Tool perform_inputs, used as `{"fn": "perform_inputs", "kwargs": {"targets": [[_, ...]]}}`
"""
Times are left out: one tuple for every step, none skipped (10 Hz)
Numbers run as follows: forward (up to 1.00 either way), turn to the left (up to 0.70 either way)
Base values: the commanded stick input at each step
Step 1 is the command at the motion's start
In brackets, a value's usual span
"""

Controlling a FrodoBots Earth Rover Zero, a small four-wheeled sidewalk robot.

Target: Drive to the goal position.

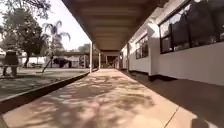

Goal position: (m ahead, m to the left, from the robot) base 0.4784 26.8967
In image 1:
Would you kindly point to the dark kerb strip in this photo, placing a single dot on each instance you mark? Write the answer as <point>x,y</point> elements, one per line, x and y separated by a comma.
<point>36,91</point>

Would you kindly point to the white building with dark windows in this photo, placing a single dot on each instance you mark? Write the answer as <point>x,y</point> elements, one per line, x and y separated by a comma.
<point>186,56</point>

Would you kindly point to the white canopy post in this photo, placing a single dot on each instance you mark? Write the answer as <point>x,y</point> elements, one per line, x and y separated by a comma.
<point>99,60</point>
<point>91,57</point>

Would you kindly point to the tan concrete walkway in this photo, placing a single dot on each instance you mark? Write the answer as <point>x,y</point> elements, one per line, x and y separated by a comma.
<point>100,96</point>

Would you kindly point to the palm tree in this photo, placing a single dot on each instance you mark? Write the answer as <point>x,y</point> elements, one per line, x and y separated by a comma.
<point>54,40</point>

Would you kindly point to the large leafy tree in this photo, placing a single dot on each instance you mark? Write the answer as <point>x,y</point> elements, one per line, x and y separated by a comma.
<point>21,31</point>

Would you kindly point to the walkway canopy roof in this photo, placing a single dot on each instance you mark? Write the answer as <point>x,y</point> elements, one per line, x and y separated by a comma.
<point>110,23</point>

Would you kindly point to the low white building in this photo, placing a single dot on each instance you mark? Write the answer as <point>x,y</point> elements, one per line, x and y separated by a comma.
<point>66,59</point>

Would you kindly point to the grey paved yard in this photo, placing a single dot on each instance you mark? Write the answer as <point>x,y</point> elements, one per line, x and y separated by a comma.
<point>36,78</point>

